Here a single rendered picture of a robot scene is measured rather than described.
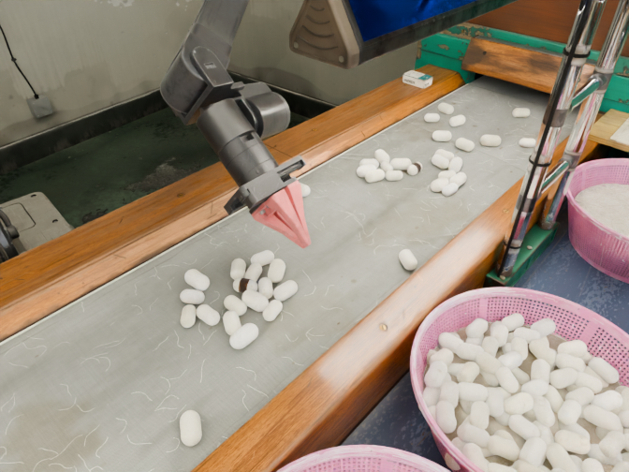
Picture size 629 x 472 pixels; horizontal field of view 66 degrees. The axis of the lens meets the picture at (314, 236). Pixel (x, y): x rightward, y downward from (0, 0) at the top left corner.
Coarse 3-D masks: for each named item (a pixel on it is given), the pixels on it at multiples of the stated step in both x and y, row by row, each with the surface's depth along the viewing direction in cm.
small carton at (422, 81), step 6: (408, 72) 114; (414, 72) 114; (402, 78) 114; (408, 78) 113; (414, 78) 112; (420, 78) 111; (426, 78) 111; (414, 84) 112; (420, 84) 111; (426, 84) 111
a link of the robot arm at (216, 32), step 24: (216, 0) 66; (240, 0) 70; (192, 24) 64; (216, 24) 64; (192, 48) 58; (216, 48) 61; (168, 72) 59; (192, 72) 56; (168, 96) 60; (192, 96) 59
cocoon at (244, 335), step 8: (240, 328) 57; (248, 328) 56; (256, 328) 57; (232, 336) 56; (240, 336) 56; (248, 336) 56; (256, 336) 57; (232, 344) 56; (240, 344) 55; (248, 344) 57
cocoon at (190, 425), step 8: (184, 416) 48; (192, 416) 48; (184, 424) 47; (192, 424) 47; (200, 424) 48; (184, 432) 47; (192, 432) 47; (200, 432) 47; (184, 440) 46; (192, 440) 46
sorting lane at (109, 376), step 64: (448, 128) 101; (512, 128) 101; (320, 192) 82; (384, 192) 82; (192, 256) 70; (320, 256) 70; (384, 256) 70; (64, 320) 60; (128, 320) 60; (256, 320) 60; (320, 320) 60; (0, 384) 53; (64, 384) 53; (128, 384) 53; (192, 384) 53; (256, 384) 53; (0, 448) 47; (64, 448) 47; (128, 448) 47; (192, 448) 47
